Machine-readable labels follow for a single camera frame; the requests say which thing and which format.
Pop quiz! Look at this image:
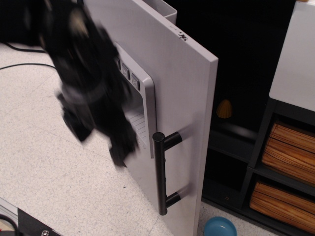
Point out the upper woven orange basket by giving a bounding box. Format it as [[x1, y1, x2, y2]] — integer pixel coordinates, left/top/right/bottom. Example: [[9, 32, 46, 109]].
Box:
[[261, 122, 315, 186]]

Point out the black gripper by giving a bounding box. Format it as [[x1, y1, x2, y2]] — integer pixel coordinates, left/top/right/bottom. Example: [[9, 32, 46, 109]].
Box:
[[56, 81, 138, 168]]

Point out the grey ice water dispenser panel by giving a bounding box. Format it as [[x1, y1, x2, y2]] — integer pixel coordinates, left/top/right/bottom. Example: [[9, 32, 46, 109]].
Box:
[[114, 42, 157, 159]]

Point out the upper black floor cable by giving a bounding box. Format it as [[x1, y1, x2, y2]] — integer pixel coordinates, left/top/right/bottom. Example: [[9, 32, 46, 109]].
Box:
[[5, 42, 47, 54]]

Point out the blue plastic bowl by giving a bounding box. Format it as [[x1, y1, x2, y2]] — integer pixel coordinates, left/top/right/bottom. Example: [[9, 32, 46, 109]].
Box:
[[204, 216, 238, 236]]

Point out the woven orange basket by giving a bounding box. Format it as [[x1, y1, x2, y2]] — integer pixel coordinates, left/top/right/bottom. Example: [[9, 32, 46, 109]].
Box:
[[261, 122, 315, 186], [250, 182, 315, 235]]

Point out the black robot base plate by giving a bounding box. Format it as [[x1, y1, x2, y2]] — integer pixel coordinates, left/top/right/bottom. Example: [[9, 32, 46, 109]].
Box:
[[18, 208, 61, 236]]

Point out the aluminium frame rail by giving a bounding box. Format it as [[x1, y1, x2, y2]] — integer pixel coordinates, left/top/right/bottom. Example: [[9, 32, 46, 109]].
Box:
[[0, 198, 18, 226]]

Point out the lower woven orange basket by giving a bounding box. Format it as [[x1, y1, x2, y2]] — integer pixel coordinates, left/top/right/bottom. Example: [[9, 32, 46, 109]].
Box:
[[250, 182, 315, 235]]

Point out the black fridge door handle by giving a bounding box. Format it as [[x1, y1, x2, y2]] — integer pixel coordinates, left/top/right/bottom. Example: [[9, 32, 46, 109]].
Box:
[[152, 132, 183, 216]]

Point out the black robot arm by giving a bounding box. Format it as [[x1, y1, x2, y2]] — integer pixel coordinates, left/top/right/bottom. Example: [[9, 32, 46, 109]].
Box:
[[0, 0, 138, 167]]

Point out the grey toy fridge door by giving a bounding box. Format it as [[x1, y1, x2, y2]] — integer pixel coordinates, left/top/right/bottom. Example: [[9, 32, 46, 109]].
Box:
[[86, 0, 218, 236]]

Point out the white counter top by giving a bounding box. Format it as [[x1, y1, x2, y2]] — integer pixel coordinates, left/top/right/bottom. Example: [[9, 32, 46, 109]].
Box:
[[269, 0, 315, 111]]

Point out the dark fridge cabinet frame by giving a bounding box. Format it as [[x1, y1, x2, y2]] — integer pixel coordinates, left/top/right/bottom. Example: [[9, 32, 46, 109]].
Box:
[[170, 0, 311, 236]]

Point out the yellow toy lemon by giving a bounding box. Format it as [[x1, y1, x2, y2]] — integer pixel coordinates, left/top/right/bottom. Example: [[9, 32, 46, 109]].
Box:
[[216, 99, 233, 119]]

